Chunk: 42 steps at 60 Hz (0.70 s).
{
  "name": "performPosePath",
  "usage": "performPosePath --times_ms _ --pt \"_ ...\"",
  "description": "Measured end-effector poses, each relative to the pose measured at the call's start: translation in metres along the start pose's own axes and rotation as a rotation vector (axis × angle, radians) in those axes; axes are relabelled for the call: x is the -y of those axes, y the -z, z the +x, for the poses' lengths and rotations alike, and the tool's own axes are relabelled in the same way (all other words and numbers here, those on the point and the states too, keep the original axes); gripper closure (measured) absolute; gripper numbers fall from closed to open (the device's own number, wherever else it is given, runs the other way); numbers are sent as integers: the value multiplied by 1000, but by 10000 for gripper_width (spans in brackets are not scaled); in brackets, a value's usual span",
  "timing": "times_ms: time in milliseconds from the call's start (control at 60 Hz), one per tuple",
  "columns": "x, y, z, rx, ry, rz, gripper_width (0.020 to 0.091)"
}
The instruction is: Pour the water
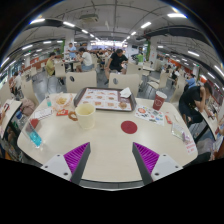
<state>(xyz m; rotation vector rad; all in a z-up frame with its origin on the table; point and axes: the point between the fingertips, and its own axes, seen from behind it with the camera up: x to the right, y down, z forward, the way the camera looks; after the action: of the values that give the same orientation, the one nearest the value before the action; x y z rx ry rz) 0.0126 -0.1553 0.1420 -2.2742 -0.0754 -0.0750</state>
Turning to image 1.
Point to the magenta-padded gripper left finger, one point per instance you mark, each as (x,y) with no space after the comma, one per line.
(55,165)

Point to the pink bag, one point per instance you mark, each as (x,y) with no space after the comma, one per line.
(27,106)

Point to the person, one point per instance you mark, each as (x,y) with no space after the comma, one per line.
(191,98)
(86,60)
(140,58)
(116,61)
(71,50)
(16,81)
(50,66)
(191,81)

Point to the cream dining table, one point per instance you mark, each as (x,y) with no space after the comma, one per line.
(211,123)
(11,111)

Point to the red sauce packet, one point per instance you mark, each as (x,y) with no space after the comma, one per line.
(62,112)
(168,119)

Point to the crumpled white napkin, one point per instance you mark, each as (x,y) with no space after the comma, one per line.
(125,93)

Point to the ceiling air conditioner unit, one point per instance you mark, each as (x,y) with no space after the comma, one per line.
(89,17)

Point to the red paper cup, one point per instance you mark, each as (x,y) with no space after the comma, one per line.
(159,101)

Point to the orange and white food wrapper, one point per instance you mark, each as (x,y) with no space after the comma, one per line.
(62,100)

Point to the clear blue-capped water bottle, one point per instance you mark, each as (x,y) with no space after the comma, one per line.
(34,136)

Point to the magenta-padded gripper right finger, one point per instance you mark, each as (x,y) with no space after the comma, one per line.
(166,165)

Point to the white printed card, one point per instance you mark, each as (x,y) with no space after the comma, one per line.
(43,113)

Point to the clear plastic packet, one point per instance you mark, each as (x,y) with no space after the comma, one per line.
(180,131)

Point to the colourful sticker sheet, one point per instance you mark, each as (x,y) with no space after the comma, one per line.
(150,115)

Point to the group of ceiling lights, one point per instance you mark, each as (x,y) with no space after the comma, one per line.
(176,15)

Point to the dark tray with paper liner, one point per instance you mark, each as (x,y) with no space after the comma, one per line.
(103,99)

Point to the group of beige chairs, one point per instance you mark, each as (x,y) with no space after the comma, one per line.
(163,80)

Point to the flat round red coaster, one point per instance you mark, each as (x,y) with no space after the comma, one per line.
(129,127)

